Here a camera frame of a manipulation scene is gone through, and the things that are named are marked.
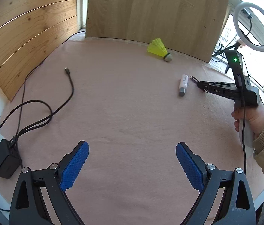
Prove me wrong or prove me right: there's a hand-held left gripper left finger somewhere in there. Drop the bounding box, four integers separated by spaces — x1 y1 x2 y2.
8 141 90 225

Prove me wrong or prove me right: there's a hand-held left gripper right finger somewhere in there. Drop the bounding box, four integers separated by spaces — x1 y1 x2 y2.
175 142 257 225

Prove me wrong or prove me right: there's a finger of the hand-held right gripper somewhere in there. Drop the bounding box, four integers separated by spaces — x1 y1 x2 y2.
197 81 238 100

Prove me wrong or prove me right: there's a small white pink bottle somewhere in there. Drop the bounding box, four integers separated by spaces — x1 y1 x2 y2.
178 74 189 97

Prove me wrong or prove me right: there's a person's right hand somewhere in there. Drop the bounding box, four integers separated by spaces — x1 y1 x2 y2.
230 103 264 146

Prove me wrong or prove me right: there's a black tripod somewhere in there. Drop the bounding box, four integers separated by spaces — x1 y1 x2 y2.
212 40 244 74

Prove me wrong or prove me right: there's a black power adapter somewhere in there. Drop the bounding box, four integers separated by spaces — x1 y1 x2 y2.
0 139 22 180

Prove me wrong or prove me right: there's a yellow shuttlecock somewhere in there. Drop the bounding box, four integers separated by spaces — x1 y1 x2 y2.
147 37 172 62

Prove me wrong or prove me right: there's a large light oak board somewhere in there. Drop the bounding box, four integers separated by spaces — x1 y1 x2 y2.
85 0 230 63

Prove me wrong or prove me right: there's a pine slat board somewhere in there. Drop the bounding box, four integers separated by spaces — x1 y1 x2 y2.
0 0 79 102

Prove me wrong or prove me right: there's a black ring light cable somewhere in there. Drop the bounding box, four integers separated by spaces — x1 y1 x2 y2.
213 35 238 62

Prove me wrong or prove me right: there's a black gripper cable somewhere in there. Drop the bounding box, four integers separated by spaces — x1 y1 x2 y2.
236 74 248 175

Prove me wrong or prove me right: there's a black USB cable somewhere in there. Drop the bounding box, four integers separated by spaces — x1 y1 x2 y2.
9 67 74 146

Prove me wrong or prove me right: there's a black power cable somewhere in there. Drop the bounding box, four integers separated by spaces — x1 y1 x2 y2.
15 28 87 137

